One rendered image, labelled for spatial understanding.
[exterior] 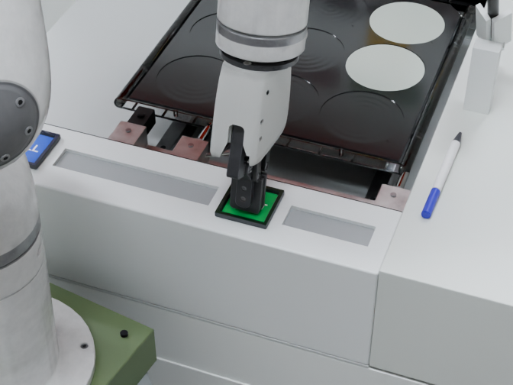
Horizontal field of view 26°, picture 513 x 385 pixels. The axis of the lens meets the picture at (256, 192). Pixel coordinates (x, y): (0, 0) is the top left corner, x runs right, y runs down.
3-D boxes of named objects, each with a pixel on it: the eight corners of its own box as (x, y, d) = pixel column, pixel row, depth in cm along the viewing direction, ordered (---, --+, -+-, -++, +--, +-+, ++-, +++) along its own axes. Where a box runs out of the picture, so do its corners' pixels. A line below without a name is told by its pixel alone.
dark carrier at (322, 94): (230, -36, 161) (230, -39, 161) (463, 10, 153) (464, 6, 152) (129, 101, 138) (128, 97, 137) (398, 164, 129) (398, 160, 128)
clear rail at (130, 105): (117, 102, 138) (116, 93, 137) (411, 172, 129) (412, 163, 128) (112, 108, 137) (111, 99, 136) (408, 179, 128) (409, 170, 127)
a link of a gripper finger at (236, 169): (242, 91, 104) (254, 108, 109) (219, 169, 103) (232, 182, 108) (254, 93, 104) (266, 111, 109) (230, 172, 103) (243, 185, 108)
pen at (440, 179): (456, 128, 121) (421, 210, 111) (465, 130, 121) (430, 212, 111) (455, 135, 122) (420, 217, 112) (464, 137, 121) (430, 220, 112)
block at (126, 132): (122, 137, 135) (120, 118, 133) (148, 144, 134) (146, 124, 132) (92, 179, 129) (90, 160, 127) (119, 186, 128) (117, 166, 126)
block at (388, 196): (380, 201, 126) (382, 182, 124) (409, 208, 125) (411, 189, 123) (359, 248, 121) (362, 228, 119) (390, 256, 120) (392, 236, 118)
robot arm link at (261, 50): (237, -5, 108) (235, 24, 109) (202, 26, 100) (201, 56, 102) (320, 11, 105) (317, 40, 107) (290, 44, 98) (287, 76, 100)
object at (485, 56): (469, 79, 129) (485, -20, 120) (502, 87, 128) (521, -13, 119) (457, 110, 125) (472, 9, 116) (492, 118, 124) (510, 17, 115)
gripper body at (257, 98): (242, 14, 109) (234, 116, 115) (202, 52, 101) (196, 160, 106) (314, 29, 107) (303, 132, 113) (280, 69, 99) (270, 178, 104)
